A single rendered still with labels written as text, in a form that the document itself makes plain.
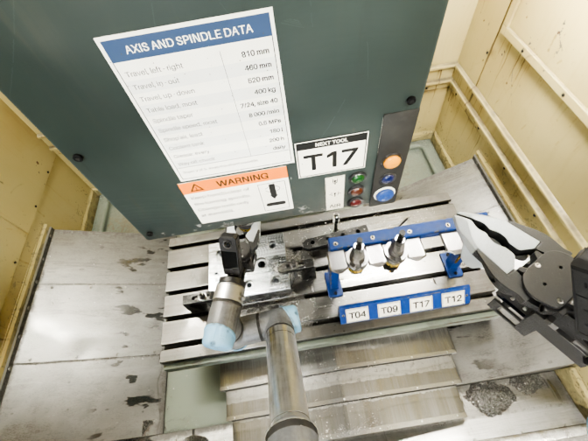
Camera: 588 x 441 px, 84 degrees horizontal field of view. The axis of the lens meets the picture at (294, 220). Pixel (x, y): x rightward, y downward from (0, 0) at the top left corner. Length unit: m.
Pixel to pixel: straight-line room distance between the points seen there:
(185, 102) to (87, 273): 1.46
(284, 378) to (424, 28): 0.63
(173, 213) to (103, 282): 1.23
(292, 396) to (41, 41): 0.64
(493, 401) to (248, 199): 1.24
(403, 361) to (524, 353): 0.41
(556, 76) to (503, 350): 0.92
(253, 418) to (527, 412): 0.97
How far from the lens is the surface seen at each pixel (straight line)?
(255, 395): 1.38
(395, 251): 0.94
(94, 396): 1.62
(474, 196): 1.67
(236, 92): 0.38
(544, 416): 1.59
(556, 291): 0.45
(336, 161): 0.48
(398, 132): 0.47
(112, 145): 0.46
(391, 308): 1.21
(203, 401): 1.54
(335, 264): 0.94
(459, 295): 1.27
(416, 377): 1.39
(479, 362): 1.47
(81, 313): 1.71
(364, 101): 0.42
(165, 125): 0.42
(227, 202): 0.52
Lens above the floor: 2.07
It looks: 57 degrees down
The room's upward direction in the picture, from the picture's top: 11 degrees counter-clockwise
